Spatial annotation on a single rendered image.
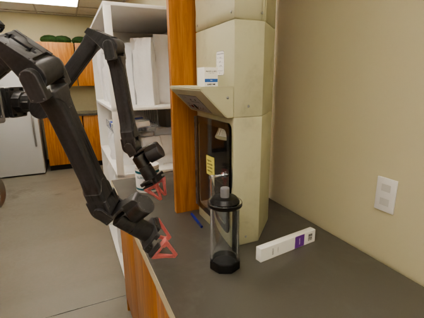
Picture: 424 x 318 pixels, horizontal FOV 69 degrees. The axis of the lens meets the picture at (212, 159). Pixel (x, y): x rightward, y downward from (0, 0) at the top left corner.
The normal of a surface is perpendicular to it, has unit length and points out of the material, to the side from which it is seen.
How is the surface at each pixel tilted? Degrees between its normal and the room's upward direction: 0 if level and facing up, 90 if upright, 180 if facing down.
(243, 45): 90
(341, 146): 90
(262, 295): 0
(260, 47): 90
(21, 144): 90
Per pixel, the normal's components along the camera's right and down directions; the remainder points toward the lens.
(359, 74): -0.91, 0.11
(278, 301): -0.01, -0.97
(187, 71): 0.42, 0.22
